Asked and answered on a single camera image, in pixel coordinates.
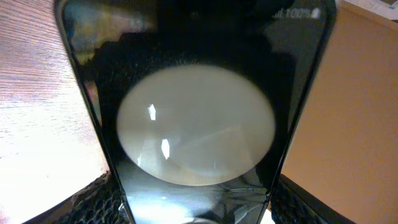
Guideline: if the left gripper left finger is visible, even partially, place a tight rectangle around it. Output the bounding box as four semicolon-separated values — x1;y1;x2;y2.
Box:
26;171;129;224

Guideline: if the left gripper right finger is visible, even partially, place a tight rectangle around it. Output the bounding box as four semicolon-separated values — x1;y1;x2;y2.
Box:
271;175;354;224

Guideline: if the black smartphone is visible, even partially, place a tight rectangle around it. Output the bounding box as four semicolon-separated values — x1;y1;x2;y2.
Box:
54;0;336;223

